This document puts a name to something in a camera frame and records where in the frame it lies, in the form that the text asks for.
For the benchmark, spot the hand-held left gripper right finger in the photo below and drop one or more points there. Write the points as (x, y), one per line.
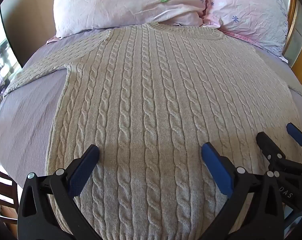
(217, 169)

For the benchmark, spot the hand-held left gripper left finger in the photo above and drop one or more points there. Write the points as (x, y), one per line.
(83, 170)

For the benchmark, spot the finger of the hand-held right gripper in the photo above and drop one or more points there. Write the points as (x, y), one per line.
(296, 133)
(269, 146)

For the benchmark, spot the lavender bed sheet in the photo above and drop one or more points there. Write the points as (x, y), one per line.
(28, 112)

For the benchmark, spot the wooden chair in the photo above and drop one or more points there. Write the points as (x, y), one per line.
(3, 192)

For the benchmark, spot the wooden headboard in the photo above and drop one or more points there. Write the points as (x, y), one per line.
(294, 37)

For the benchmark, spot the window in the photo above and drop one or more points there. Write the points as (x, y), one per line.
(2, 55)

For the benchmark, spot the pink floral pillow with tree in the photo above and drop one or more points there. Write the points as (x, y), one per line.
(121, 2)

